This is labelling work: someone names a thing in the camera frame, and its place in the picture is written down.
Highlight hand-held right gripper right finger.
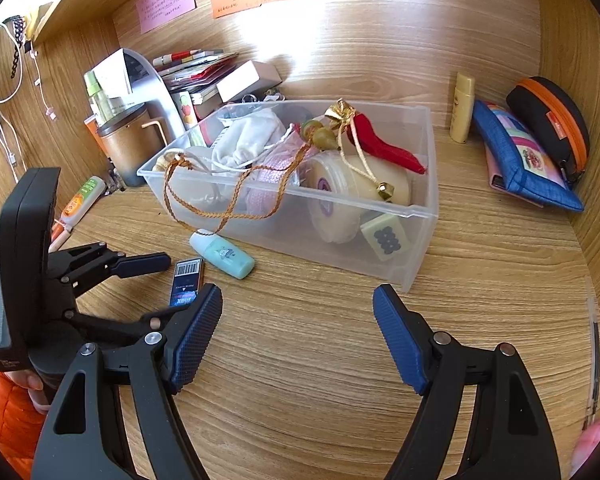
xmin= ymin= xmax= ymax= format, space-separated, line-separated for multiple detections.
xmin=372 ymin=284 xmax=563 ymax=480

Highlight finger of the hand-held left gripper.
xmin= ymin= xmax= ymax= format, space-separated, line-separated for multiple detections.
xmin=49 ymin=241 xmax=172 ymax=302
xmin=72 ymin=306 xmax=187 ymax=356

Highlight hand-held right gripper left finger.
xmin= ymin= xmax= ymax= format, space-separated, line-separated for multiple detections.
xmin=30 ymin=282 xmax=224 ymax=480

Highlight clear plastic storage box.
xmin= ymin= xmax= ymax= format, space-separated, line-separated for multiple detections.
xmin=137 ymin=100 xmax=438 ymax=294

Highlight pink rope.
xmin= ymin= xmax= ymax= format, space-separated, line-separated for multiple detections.
xmin=245 ymin=135 xmax=306 ymax=218

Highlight person's left forearm orange sleeve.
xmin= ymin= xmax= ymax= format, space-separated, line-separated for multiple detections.
xmin=0 ymin=360 xmax=48 ymax=461

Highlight wooden desktop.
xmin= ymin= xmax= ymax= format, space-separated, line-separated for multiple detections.
xmin=0 ymin=80 xmax=600 ymax=480

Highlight person's left hand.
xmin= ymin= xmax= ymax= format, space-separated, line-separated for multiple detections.
xmin=0 ymin=367 xmax=51 ymax=413

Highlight black barcode box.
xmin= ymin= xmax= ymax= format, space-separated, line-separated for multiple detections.
xmin=169 ymin=258 xmax=205 ymax=308

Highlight small mint green bottle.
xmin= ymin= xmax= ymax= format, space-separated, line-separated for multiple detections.
xmin=189 ymin=229 xmax=257 ymax=280

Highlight white orange glue tube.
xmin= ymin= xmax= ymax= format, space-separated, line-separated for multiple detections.
xmin=60 ymin=176 xmax=107 ymax=226

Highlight brown mug with lid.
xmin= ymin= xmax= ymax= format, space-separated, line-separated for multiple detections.
xmin=97 ymin=102 xmax=163 ymax=188

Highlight cream round jar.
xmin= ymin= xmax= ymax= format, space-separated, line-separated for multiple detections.
xmin=307 ymin=152 xmax=412 ymax=243

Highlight fruit print carton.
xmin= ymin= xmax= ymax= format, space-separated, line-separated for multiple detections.
xmin=172 ymin=91 xmax=203 ymax=133

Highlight grey curved metal stand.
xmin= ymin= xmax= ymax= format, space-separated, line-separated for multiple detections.
xmin=122 ymin=49 xmax=187 ymax=146

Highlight green spray bottle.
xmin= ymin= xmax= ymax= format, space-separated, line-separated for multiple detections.
xmin=84 ymin=70 xmax=116 ymax=121

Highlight pink flat wallet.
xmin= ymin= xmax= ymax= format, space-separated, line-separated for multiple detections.
xmin=484 ymin=142 xmax=551 ymax=209

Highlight white printed carton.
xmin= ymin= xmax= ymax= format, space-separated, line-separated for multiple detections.
xmin=91 ymin=52 xmax=133 ymax=98

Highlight clear thin pen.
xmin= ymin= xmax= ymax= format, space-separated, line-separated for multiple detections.
xmin=585 ymin=297 xmax=600 ymax=428

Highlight red chili charm with bells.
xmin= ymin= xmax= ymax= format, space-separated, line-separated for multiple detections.
xmin=325 ymin=100 xmax=427 ymax=204

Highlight stack of notebooks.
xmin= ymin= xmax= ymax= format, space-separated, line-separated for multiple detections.
xmin=152 ymin=49 xmax=241 ymax=111

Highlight white cardboard box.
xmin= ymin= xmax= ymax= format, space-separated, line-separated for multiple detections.
xmin=216 ymin=60 xmax=283 ymax=105

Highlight red and white pen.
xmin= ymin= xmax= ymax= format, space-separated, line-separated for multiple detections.
xmin=152 ymin=49 xmax=201 ymax=66

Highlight pink blurred object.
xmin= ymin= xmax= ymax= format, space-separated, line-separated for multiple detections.
xmin=570 ymin=419 xmax=600 ymax=478

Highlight blue patchwork pouch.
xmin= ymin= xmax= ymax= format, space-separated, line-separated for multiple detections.
xmin=472 ymin=100 xmax=585 ymax=212

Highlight yellow tube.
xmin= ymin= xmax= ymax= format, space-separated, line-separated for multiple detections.
xmin=449 ymin=72 xmax=476 ymax=143

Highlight pink sticky note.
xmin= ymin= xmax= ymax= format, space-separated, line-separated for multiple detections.
xmin=135 ymin=0 xmax=197 ymax=35

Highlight black case with orange zip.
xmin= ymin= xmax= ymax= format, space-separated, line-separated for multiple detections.
xmin=506 ymin=76 xmax=591 ymax=191

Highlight mahjong tile keychain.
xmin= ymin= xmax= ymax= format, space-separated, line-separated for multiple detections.
xmin=360 ymin=212 xmax=412 ymax=262

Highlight white drawstring pouch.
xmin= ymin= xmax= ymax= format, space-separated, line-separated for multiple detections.
xmin=211 ymin=112 xmax=286 ymax=173

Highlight cable with pink connector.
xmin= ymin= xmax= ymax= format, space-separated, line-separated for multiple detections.
xmin=27 ymin=45 xmax=59 ymax=122

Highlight key ring bunch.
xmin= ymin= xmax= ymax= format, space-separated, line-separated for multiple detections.
xmin=240 ymin=87 xmax=286 ymax=107

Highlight green gourd pendant braided cord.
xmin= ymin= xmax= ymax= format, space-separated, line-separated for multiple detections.
xmin=155 ymin=119 xmax=342 ymax=235

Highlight black beaded bracelet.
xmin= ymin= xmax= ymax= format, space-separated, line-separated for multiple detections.
xmin=5 ymin=16 xmax=27 ymax=81

